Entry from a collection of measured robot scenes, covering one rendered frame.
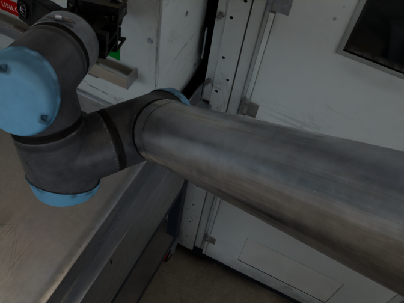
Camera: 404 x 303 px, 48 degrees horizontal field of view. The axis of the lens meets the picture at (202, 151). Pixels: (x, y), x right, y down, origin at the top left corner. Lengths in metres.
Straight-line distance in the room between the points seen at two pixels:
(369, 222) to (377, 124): 0.76
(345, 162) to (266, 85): 0.75
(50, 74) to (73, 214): 0.50
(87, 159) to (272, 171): 0.31
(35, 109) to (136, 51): 0.41
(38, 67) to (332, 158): 0.34
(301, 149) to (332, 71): 0.64
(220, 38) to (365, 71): 0.32
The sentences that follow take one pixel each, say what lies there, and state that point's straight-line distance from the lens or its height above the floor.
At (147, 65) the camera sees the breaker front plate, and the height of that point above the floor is 1.09.
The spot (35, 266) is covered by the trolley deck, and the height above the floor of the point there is 0.85.
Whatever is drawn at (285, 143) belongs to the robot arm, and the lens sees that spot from 0.36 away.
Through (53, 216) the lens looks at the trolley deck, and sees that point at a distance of 0.99.
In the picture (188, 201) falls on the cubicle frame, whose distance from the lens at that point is 1.58.
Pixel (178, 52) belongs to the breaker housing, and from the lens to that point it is 0.98.
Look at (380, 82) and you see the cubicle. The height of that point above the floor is 1.12.
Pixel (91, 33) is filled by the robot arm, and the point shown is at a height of 1.30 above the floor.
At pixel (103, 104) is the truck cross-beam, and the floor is 0.92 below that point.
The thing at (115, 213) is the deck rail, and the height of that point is 0.88.
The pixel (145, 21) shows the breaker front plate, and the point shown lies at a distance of 0.85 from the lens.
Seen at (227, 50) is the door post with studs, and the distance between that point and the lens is 1.05.
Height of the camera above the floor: 1.71
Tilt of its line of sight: 53 degrees down
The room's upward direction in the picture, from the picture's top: 11 degrees clockwise
